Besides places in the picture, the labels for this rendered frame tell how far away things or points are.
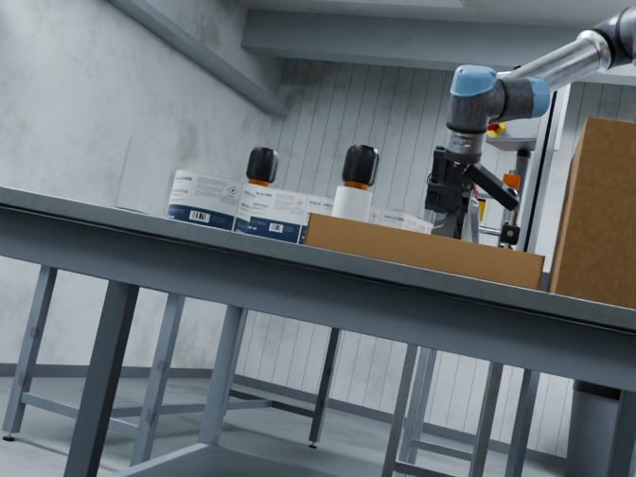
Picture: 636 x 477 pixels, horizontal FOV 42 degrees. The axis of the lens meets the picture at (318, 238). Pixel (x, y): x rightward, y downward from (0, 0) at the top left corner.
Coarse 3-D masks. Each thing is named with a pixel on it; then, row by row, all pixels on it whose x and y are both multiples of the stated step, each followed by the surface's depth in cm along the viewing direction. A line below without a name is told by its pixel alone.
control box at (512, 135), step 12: (504, 72) 217; (564, 96) 211; (564, 108) 212; (516, 120) 211; (528, 120) 208; (492, 132) 215; (504, 132) 212; (516, 132) 210; (528, 132) 207; (492, 144) 218; (504, 144) 215; (516, 144) 213; (528, 144) 210
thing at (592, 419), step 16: (576, 384) 565; (592, 384) 551; (576, 400) 563; (592, 400) 550; (608, 400) 544; (576, 416) 560; (592, 416) 549; (608, 416) 543; (576, 432) 558; (592, 432) 547; (608, 432) 543; (576, 448) 555; (592, 448) 546; (608, 448) 542; (576, 464) 553; (592, 464) 545; (608, 464) 542
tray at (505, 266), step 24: (312, 216) 93; (312, 240) 93; (336, 240) 92; (360, 240) 92; (384, 240) 91; (408, 240) 91; (432, 240) 90; (456, 240) 90; (408, 264) 90; (432, 264) 90; (456, 264) 89; (480, 264) 89; (504, 264) 88; (528, 264) 88; (528, 288) 88
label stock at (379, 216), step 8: (328, 200) 222; (320, 208) 222; (328, 208) 222; (376, 208) 220; (384, 208) 220; (368, 216) 220; (376, 216) 220; (384, 216) 220; (392, 216) 219; (400, 216) 219; (408, 216) 221; (384, 224) 219; (392, 224) 219; (400, 224) 219; (408, 224) 222; (416, 224) 225; (424, 224) 228; (432, 224) 231
